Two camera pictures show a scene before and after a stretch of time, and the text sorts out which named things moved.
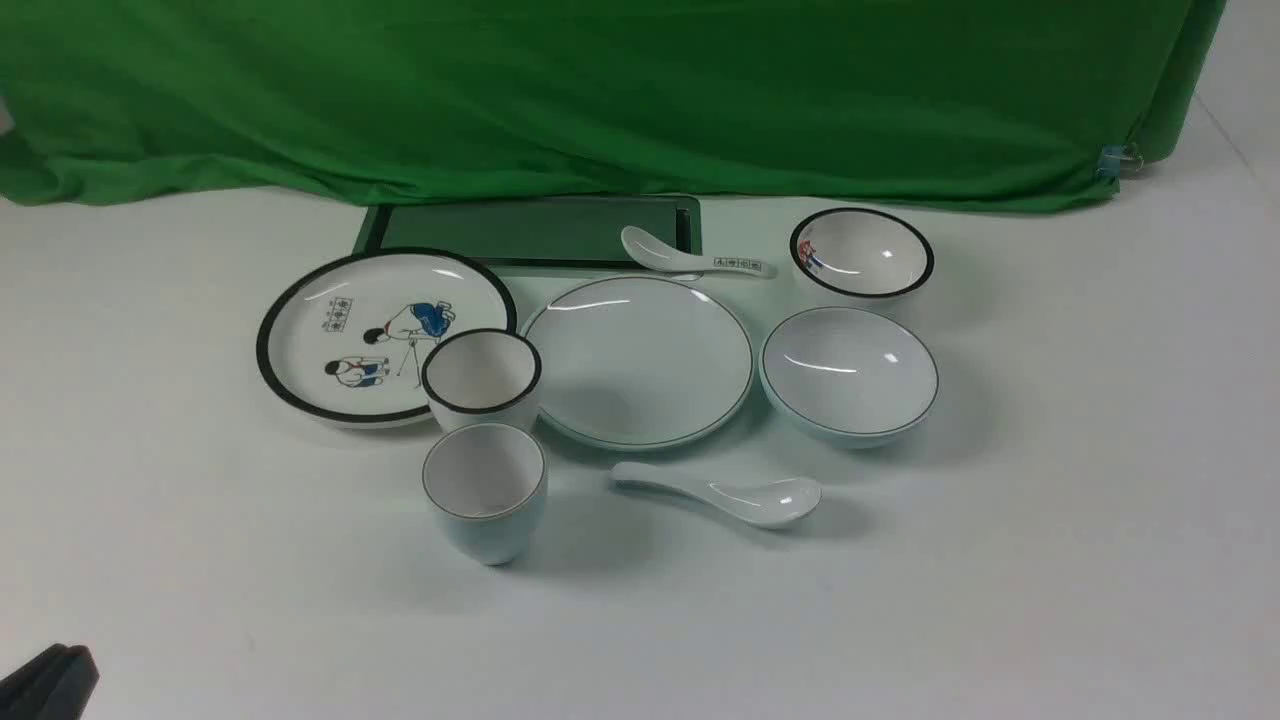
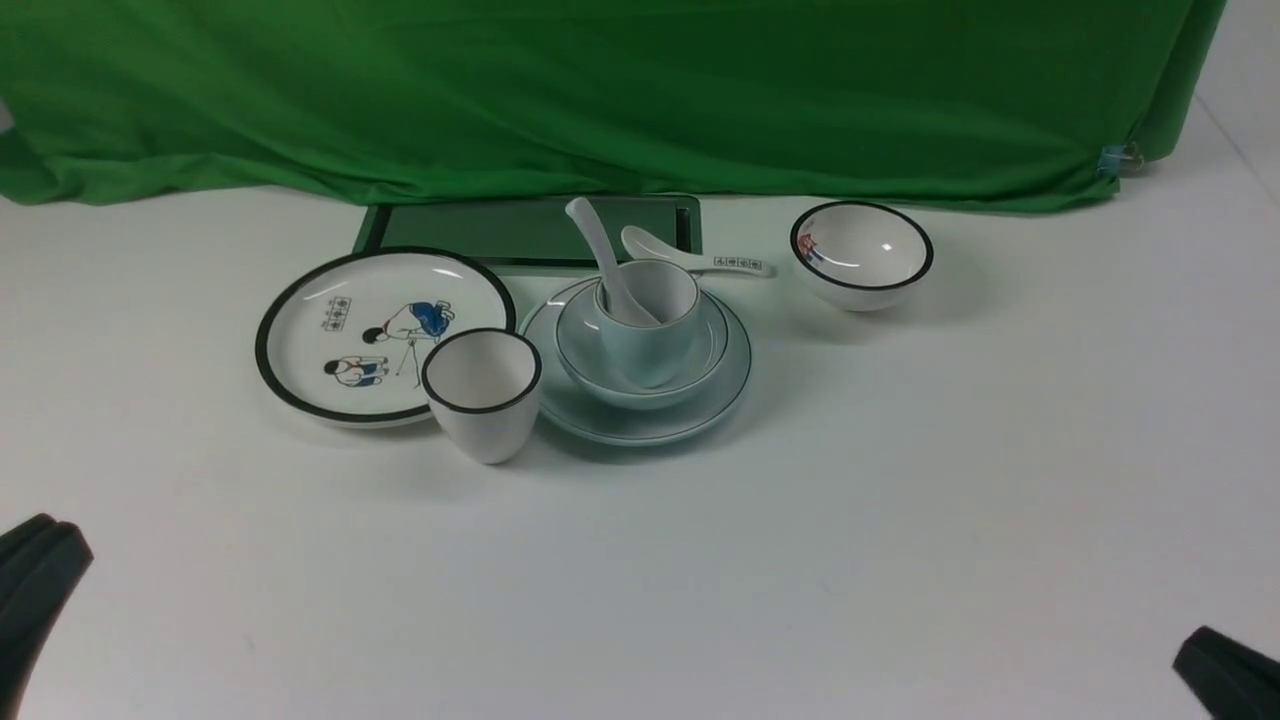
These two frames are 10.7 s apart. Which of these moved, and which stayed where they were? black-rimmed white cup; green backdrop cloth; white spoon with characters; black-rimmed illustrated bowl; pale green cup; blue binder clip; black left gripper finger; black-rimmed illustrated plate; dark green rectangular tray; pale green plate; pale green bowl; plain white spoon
Moved: plain white spoon; pale green bowl; pale green cup; black left gripper finger
Stayed: black-rimmed white cup; blue binder clip; dark green rectangular tray; white spoon with characters; black-rimmed illustrated bowl; pale green plate; green backdrop cloth; black-rimmed illustrated plate
